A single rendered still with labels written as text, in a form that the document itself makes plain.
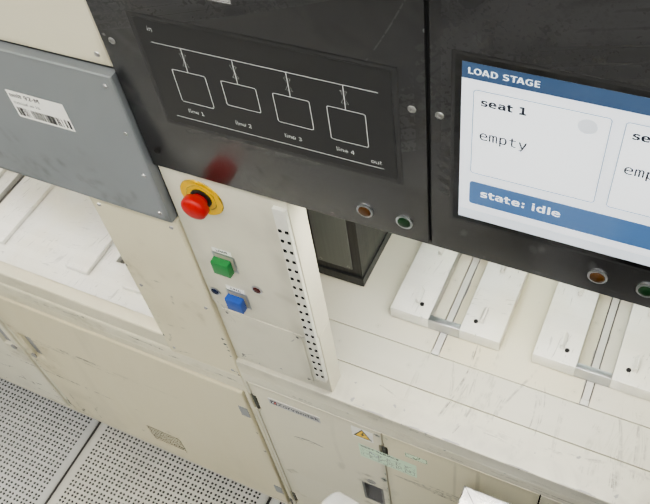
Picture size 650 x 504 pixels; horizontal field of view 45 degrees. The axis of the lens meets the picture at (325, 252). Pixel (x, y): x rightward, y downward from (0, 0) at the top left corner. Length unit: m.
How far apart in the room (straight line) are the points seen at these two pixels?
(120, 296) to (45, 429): 1.02
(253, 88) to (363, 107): 0.13
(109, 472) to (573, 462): 1.49
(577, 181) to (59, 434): 2.07
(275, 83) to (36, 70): 0.36
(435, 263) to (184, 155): 0.66
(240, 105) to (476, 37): 0.31
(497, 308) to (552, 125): 0.78
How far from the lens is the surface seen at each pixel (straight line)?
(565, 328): 1.47
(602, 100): 0.71
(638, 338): 1.49
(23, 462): 2.61
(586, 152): 0.75
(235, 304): 1.27
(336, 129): 0.85
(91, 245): 1.78
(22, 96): 1.15
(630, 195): 0.78
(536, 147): 0.76
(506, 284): 1.51
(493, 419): 1.41
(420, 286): 1.51
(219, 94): 0.91
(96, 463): 2.51
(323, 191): 0.94
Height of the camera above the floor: 2.14
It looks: 52 degrees down
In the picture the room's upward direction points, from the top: 11 degrees counter-clockwise
